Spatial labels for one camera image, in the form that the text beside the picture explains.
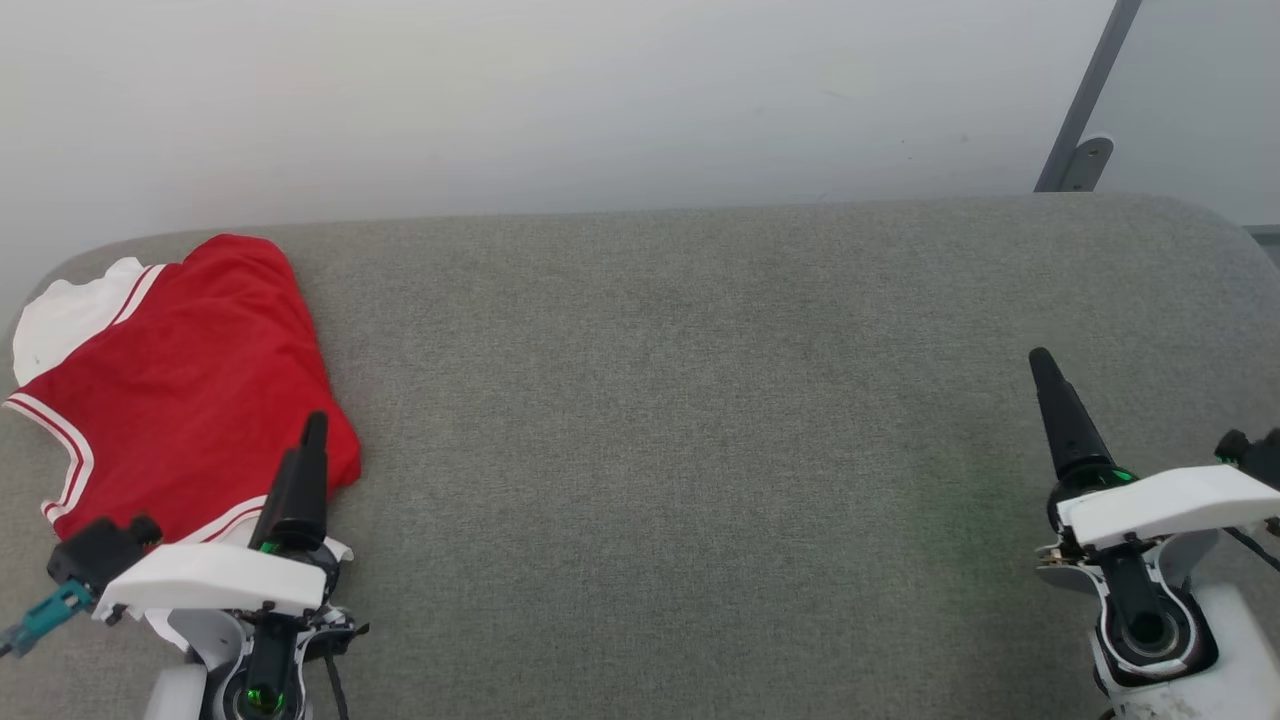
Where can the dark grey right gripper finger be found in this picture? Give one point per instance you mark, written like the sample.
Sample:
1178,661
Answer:
1068,420

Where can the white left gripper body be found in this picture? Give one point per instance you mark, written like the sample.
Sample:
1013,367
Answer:
210,585

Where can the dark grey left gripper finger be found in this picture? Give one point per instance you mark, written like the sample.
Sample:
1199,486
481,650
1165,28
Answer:
314,480
280,505

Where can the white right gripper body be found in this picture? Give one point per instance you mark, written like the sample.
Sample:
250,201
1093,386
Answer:
1170,505

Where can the red and white basketball jersey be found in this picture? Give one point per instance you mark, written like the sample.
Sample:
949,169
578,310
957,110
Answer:
190,400

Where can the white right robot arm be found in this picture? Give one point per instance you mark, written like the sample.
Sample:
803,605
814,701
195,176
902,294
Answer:
1240,660

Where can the grey fabric sofa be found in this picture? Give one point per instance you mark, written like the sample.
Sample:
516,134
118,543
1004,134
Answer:
700,420

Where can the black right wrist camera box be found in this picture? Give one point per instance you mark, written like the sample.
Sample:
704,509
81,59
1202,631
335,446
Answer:
1255,455

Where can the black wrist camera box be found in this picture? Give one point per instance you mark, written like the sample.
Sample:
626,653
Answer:
98,552
1255,455

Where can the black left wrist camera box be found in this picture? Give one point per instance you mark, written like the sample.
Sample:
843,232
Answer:
98,552

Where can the grey metal post bracket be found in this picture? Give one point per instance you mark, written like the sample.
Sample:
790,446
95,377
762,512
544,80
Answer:
1088,165

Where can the grey metal slanted post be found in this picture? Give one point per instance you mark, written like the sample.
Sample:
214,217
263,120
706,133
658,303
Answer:
1095,80

